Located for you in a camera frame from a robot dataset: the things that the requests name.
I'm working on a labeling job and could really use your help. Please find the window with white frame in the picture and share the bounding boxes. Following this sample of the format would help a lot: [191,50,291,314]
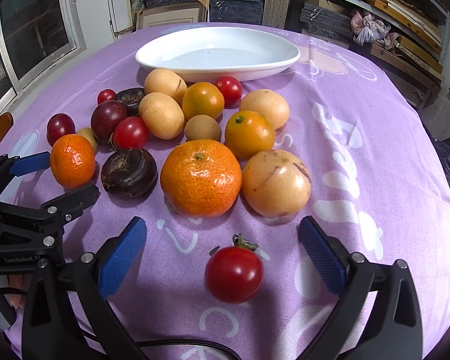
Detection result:
[0,0,87,94]

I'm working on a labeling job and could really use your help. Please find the small dark water chestnut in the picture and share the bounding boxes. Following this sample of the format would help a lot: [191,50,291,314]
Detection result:
[114,88,147,117]

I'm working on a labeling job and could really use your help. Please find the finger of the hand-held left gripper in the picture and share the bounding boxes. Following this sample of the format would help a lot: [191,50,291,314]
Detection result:
[0,184,101,229]
[0,151,52,199]

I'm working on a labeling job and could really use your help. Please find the metal shelf rack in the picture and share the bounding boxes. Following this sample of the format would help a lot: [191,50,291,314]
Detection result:
[200,0,450,83]

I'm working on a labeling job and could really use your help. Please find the tiny red cherry tomato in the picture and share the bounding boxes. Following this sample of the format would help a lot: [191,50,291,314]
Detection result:
[97,89,117,106]

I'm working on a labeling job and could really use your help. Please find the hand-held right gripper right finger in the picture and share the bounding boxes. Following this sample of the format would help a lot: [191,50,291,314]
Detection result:
[298,215,424,360]

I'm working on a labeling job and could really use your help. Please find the red tomato with green stem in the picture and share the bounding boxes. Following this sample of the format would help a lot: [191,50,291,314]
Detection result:
[204,233,265,304]

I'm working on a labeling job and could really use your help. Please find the orange-green citrus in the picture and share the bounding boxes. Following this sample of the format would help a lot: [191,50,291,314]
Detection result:
[182,82,225,121]

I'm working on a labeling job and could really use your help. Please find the yellow-orange citrus with green stem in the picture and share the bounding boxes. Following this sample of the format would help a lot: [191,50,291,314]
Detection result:
[224,110,276,161]

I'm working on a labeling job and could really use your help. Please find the pale yellow fruit with crack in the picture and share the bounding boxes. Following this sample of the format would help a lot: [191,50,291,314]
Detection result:
[144,68,188,103]

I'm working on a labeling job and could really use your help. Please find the large orange mandarin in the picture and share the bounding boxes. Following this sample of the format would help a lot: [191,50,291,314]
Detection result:
[160,139,243,218]

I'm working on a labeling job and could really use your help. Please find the black cable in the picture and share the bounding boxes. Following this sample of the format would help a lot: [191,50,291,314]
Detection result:
[135,338,242,359]

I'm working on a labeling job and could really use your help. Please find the person's left hand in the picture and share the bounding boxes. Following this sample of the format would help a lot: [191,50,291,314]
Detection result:
[7,274,34,310]

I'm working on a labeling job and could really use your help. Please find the pink cloth bundle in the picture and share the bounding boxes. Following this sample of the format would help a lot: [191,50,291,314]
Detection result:
[350,10,398,49]

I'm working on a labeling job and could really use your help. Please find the stack of dark grey boxes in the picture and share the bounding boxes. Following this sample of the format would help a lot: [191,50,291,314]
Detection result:
[300,3,355,46]
[209,0,265,23]

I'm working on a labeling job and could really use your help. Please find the round pale yellow fruit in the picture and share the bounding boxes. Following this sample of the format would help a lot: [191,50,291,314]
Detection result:
[239,89,290,130]

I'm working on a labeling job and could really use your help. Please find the small orange mandarin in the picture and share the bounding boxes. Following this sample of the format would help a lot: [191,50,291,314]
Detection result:
[50,134,97,190]

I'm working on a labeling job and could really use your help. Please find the purple printed tablecloth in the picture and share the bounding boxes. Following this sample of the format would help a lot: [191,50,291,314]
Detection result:
[0,22,450,360]

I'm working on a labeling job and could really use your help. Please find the small brown kiwi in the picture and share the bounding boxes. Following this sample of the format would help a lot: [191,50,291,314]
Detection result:
[184,114,222,145]

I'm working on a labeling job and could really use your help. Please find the yellow passion fruit with marks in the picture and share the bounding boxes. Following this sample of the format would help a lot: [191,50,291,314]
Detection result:
[242,149,311,218]

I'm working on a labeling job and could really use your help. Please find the framed picture in cardboard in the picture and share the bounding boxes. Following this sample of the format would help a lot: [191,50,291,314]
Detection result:
[135,0,211,32]

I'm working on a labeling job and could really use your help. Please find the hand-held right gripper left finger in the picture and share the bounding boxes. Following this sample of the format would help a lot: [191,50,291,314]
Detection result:
[21,216,151,360]

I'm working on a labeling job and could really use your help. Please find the small yellowish fruit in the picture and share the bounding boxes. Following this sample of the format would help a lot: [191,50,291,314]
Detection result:
[77,127,98,152]

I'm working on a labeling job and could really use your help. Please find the large dark water chestnut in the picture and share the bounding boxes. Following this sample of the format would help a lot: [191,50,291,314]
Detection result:
[100,148,159,200]

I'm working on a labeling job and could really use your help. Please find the large dark red plum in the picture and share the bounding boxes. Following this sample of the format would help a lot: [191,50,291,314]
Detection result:
[91,100,128,144]

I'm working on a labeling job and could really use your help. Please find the white door frame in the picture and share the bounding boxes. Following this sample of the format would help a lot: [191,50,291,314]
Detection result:
[107,0,136,40]

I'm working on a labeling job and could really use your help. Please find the upright woven panels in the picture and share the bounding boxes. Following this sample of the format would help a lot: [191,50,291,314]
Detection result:
[262,0,292,28]

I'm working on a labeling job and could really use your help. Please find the oval pale yellow fruit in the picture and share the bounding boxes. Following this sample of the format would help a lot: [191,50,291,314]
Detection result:
[138,92,185,140]

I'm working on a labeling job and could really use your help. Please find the small red plum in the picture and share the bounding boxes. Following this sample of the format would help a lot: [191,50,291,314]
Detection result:
[46,113,76,147]

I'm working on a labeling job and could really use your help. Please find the white oval plate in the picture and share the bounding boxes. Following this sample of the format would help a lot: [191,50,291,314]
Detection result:
[135,27,301,83]

